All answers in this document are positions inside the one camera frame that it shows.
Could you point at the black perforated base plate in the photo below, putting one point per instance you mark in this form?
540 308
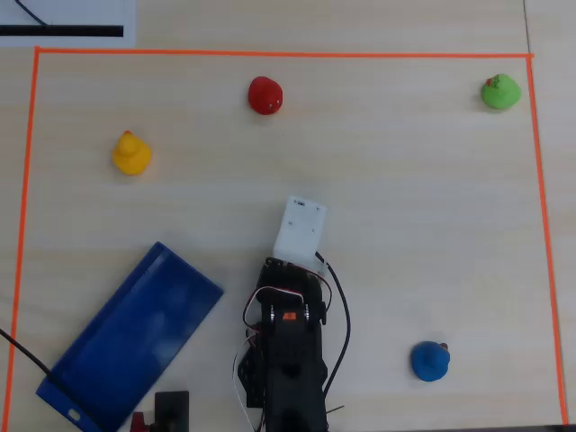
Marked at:
249 378

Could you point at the white paper sheet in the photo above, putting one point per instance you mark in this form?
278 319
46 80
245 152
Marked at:
67 13

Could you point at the black table clamp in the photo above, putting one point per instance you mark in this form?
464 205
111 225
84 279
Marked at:
172 407

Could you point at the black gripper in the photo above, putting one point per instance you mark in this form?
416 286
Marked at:
280 273

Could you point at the green rubber duck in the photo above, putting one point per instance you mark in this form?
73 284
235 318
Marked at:
500 93

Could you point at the red rubber duck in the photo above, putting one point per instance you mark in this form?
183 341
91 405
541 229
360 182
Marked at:
263 94

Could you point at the white camera box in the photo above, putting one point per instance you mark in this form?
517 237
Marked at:
300 227

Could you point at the black strip on paper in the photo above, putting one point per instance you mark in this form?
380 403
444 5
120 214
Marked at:
63 31

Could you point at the yellow rubber duck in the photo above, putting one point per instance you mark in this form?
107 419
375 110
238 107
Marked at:
131 155

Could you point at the blue rubber duck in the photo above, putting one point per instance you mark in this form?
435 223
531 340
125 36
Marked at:
429 362

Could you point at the blue plastic box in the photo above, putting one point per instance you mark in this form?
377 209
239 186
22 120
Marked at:
135 333

